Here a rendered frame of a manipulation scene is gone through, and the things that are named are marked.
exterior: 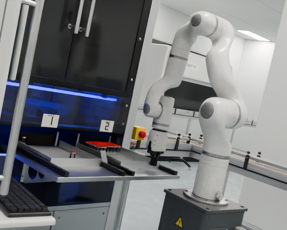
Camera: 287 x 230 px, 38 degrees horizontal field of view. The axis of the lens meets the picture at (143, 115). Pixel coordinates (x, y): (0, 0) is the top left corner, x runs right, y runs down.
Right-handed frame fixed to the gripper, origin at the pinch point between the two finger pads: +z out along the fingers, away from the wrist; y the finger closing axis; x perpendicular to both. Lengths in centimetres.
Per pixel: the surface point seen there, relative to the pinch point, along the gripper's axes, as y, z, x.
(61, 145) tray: 28.4, 1.8, -36.1
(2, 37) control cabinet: 96, -39, 26
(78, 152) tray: 28.4, 1.6, -22.1
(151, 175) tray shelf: 9.8, 4.6, 8.9
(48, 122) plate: 42, -10, -30
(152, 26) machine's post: -10, -67, -29
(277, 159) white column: -144, -1, -10
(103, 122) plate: 9.4, -12.3, -30.3
